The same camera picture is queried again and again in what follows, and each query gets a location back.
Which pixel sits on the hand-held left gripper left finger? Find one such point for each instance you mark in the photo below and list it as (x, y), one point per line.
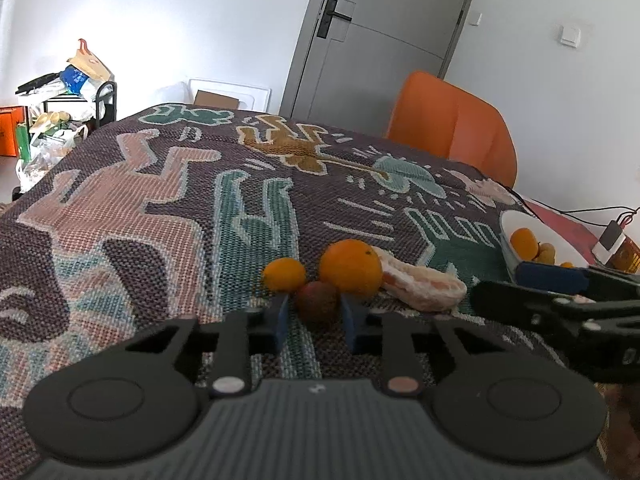
(280, 317)

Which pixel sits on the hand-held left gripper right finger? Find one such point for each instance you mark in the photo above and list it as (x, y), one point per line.
(352, 322)

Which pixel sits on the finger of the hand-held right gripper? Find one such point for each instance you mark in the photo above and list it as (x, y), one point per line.
(547, 276)
(520, 305)

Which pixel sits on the yellow round fruit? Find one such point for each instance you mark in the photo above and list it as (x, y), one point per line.
(546, 253)

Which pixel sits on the white bowl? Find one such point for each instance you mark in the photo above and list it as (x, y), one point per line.
(556, 237)

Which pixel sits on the dark red round fruit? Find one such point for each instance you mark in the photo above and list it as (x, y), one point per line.
(316, 301)

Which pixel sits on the large orange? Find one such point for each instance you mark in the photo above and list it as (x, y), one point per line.
(350, 270)
(525, 242)

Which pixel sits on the rust orange table mat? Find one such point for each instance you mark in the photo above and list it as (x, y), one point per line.
(575, 221)

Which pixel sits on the white and black charger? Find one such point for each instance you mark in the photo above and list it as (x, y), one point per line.
(609, 240)

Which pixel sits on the peeled pomelo piece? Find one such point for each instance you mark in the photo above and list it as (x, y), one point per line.
(425, 285)

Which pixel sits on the printed woven blanket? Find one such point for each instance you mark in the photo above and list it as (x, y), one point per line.
(150, 210)

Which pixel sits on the orange chair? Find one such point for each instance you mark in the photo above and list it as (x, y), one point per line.
(450, 125)

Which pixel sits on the white board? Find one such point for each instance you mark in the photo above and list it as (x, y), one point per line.
(250, 95)

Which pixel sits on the brown cardboard box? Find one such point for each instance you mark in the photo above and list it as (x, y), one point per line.
(215, 100)

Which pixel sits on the black trolley rack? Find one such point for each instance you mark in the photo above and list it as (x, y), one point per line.
(106, 102)

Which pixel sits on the white plastic bag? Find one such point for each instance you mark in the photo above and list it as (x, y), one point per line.
(47, 157)

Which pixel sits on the grey door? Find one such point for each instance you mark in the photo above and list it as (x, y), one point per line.
(390, 20)

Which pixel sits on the pale yellow bundle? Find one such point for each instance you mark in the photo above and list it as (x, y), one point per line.
(50, 121)

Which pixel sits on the green bag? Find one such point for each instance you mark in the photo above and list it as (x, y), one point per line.
(23, 140)

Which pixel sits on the blue and white bag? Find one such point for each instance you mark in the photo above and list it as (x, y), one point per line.
(77, 80)

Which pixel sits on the brown paper bag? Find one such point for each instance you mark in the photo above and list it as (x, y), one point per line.
(90, 62)

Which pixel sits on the orange box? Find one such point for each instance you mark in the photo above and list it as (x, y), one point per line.
(10, 132)

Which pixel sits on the black flat item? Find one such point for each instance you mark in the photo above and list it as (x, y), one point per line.
(37, 84)

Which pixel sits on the white light switch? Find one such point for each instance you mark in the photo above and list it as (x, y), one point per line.
(569, 35)

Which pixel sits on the small white wall switch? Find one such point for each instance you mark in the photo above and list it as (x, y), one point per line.
(476, 19)

